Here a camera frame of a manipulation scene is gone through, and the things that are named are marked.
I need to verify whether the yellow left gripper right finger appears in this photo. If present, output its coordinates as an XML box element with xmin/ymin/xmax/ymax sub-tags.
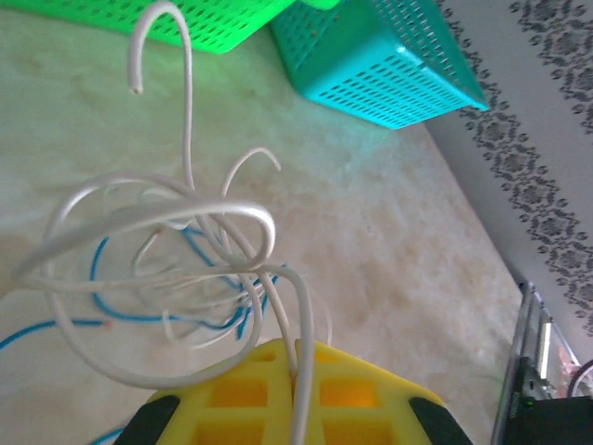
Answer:
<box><xmin>309</xmin><ymin>341</ymin><xmax>473</xmax><ymax>445</ymax></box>

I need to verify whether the green plastic basket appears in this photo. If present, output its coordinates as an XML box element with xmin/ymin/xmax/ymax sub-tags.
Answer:
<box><xmin>27</xmin><ymin>0</ymin><xmax>342</xmax><ymax>56</ymax></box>

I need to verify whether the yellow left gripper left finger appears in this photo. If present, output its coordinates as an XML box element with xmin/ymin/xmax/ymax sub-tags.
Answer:
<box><xmin>115</xmin><ymin>337</ymin><xmax>297</xmax><ymax>445</ymax></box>

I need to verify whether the thin white cable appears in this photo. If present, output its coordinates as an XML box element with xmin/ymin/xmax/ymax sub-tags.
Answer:
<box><xmin>221</xmin><ymin>147</ymin><xmax>282</xmax><ymax>196</ymax></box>
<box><xmin>133</xmin><ymin>222</ymin><xmax>334</xmax><ymax>351</ymax></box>

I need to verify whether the blue cable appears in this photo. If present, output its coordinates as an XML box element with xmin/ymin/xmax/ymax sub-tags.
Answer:
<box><xmin>90</xmin><ymin>426</ymin><xmax>125</xmax><ymax>445</ymax></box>
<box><xmin>90</xmin><ymin>226</ymin><xmax>288</xmax><ymax>342</ymax></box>
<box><xmin>0</xmin><ymin>319</ymin><xmax>112</xmax><ymax>352</ymax></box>

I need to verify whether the teal plastic basket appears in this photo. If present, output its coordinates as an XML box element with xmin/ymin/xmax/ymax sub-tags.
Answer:
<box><xmin>270</xmin><ymin>0</ymin><xmax>490</xmax><ymax>131</ymax></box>

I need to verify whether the black device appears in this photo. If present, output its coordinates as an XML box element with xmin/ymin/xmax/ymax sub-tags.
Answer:
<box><xmin>507</xmin><ymin>356</ymin><xmax>593</xmax><ymax>445</ymax></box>

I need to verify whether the thick white cable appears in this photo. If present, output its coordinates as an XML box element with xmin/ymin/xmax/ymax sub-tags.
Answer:
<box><xmin>11</xmin><ymin>201</ymin><xmax>316</xmax><ymax>445</ymax></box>

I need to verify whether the white cable with copper end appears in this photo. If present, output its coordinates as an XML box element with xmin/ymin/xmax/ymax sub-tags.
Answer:
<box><xmin>128</xmin><ymin>1</ymin><xmax>297</xmax><ymax>376</ymax></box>

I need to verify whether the black cable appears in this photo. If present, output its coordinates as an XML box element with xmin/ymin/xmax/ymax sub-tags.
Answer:
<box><xmin>569</xmin><ymin>359</ymin><xmax>593</xmax><ymax>398</ymax></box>

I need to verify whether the aluminium frame post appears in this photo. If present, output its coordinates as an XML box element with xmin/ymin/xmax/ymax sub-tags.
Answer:
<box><xmin>490</xmin><ymin>280</ymin><xmax>555</xmax><ymax>445</ymax></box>

